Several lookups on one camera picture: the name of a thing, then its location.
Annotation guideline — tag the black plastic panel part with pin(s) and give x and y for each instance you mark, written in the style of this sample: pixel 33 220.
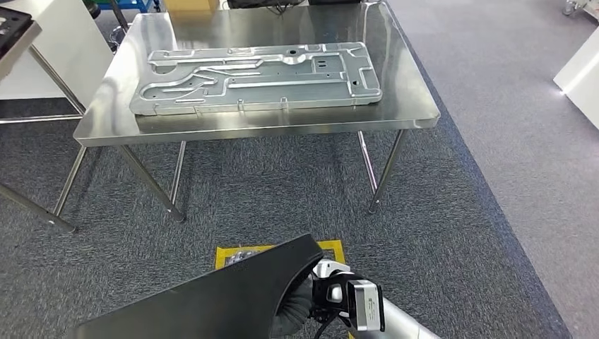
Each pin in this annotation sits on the black plastic panel part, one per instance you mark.
pixel 210 304
pixel 11 28

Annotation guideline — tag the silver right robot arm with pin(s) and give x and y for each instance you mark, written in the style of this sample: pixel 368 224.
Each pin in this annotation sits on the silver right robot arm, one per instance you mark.
pixel 402 327

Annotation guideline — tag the stainless steel workbench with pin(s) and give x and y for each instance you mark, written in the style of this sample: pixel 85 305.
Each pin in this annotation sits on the stainless steel workbench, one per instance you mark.
pixel 280 119

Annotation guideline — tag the blue metal shelf rack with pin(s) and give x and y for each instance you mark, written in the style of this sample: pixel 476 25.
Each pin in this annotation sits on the blue metal shelf rack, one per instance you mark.
pixel 131 4

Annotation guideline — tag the machined aluminium fixture plate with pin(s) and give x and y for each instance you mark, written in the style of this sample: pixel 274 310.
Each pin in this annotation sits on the machined aluminium fixture plate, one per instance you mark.
pixel 280 93

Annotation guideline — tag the yellow floor tape square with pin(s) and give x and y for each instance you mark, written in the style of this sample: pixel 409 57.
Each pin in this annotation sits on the yellow floor tape square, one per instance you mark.
pixel 339 255

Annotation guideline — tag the black round stool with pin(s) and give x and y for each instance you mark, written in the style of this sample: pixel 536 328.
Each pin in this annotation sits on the black round stool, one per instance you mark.
pixel 92 8

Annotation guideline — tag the white cabinet block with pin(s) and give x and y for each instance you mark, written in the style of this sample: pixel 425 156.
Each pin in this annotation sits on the white cabinet block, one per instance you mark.
pixel 61 56

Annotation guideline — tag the white plinth with lit edges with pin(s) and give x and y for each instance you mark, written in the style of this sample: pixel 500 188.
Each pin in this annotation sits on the white plinth with lit edges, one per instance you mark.
pixel 585 79

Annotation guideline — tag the stainless steel table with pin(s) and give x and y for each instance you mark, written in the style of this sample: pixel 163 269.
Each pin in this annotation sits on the stainless steel table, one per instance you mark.
pixel 18 54

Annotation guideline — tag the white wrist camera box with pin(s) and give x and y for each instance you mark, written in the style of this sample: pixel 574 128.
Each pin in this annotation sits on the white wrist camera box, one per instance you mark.
pixel 367 306

